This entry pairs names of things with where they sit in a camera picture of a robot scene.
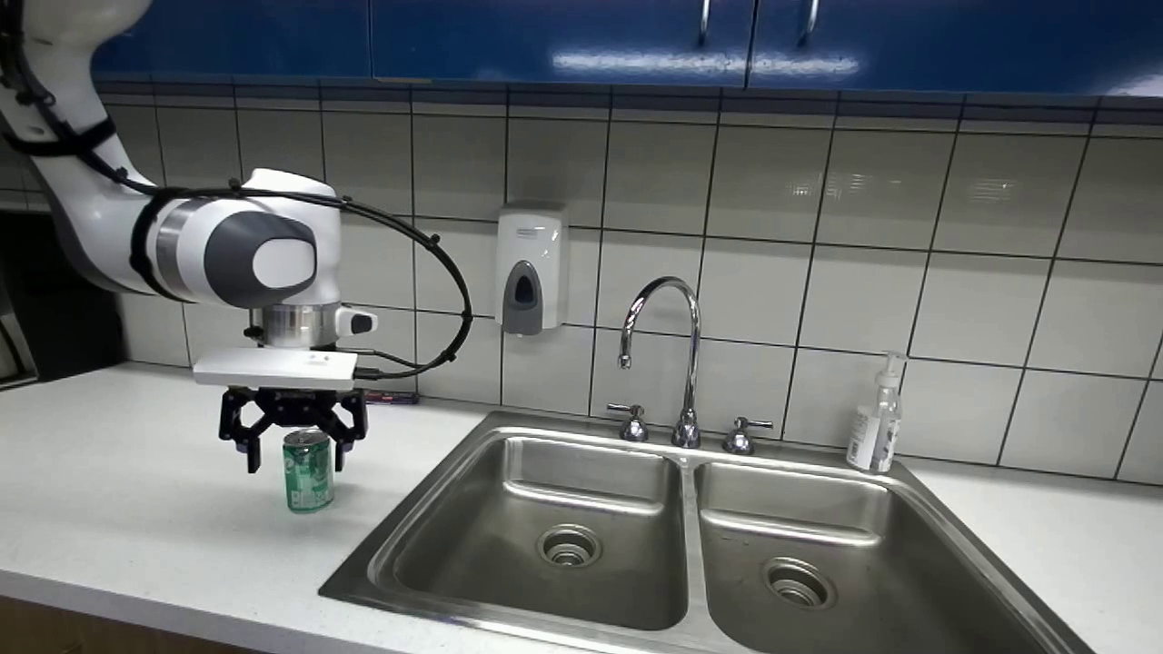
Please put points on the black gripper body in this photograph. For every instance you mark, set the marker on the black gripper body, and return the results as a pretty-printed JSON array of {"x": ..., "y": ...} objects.
[{"x": 292, "y": 405}]

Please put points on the green soda can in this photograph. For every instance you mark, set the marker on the green soda can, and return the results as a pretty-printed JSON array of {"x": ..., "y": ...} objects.
[{"x": 306, "y": 478}]

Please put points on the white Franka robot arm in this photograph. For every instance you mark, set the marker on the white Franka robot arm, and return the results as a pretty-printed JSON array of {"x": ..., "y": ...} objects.
[{"x": 109, "y": 218}]

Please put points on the stainless steel double sink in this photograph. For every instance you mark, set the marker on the stainless steel double sink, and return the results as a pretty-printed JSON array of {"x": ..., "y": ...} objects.
[{"x": 677, "y": 546}]

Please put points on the black microwave oven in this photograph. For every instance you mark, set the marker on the black microwave oven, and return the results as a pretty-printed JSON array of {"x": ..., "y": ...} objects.
[{"x": 54, "y": 329}]

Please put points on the chrome gooseneck faucet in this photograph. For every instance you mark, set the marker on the chrome gooseneck faucet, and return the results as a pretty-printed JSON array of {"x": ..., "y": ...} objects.
[{"x": 693, "y": 365}]

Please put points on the clear pump soap bottle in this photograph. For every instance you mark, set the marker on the clear pump soap bottle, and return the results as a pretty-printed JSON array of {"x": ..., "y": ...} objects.
[{"x": 872, "y": 431}]

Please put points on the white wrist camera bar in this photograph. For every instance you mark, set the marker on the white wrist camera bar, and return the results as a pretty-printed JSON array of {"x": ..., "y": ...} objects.
[{"x": 275, "y": 369}]

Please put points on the white wall soap dispenser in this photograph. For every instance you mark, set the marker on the white wall soap dispenser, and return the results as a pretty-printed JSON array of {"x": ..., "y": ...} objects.
[{"x": 529, "y": 273}]

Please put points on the blue wall cabinets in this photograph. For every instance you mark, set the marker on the blue wall cabinets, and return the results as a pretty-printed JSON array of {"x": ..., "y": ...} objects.
[{"x": 546, "y": 42}]

